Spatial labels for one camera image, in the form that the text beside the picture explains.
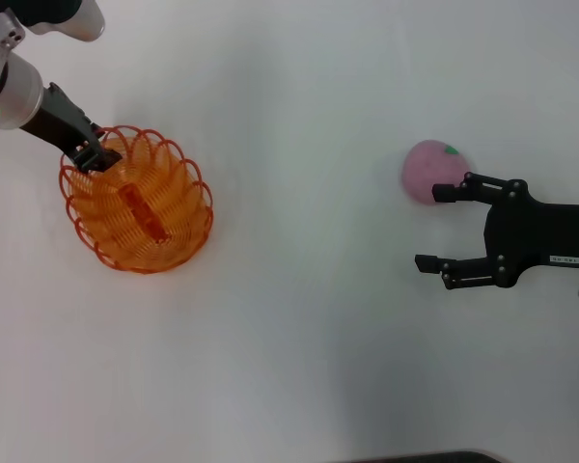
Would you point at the orange woven plastic basket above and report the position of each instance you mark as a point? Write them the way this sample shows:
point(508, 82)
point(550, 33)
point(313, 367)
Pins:
point(145, 207)

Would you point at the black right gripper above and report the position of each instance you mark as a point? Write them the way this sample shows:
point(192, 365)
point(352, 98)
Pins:
point(540, 226)

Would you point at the pink toy peach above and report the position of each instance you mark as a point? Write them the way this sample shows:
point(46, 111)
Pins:
point(429, 169)

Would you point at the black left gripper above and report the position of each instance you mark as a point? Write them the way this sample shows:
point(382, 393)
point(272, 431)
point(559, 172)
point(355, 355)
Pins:
point(60, 123)

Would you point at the black robot torso edge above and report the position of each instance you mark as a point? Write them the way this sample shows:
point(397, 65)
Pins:
point(429, 457)

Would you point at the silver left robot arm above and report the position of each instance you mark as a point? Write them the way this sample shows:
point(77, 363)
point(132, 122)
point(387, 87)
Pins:
point(14, 89)

